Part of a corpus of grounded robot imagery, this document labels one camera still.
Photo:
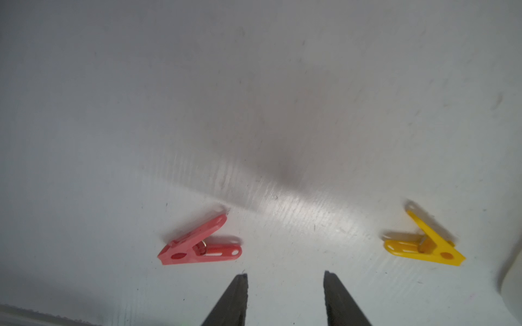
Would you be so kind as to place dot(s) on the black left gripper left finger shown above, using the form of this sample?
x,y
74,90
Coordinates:
x,y
230,310

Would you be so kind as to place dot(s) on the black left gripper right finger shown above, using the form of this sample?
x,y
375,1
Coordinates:
x,y
341,308

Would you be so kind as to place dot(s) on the red clothespin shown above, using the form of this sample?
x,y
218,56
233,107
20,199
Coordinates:
x,y
193,247

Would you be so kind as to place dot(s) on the yellow clothespin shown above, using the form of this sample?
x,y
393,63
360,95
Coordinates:
x,y
429,247

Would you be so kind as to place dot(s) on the white plastic storage box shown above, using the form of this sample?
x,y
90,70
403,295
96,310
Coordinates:
x,y
511,288

